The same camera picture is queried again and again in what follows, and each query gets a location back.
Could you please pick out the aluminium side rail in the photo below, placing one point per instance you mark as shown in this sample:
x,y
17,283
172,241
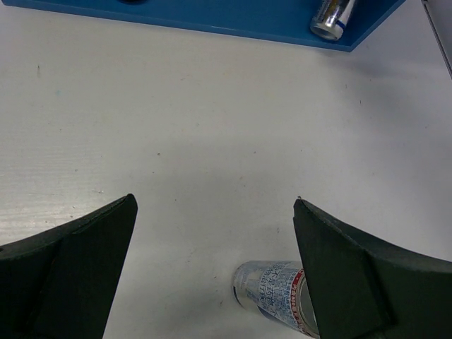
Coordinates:
x,y
439,13

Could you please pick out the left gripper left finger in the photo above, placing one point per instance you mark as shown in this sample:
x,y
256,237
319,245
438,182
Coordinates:
x,y
61,283

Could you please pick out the red bull can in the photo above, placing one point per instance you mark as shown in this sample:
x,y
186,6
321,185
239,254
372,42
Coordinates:
x,y
331,18
278,291

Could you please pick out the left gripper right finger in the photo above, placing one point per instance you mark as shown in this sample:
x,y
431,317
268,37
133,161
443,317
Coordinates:
x,y
364,287

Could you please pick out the blue and yellow shelf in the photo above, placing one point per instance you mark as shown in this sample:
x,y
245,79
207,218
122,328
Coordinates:
x,y
285,21

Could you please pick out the black yellow can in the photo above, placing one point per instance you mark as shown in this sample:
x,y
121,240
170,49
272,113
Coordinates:
x,y
133,2

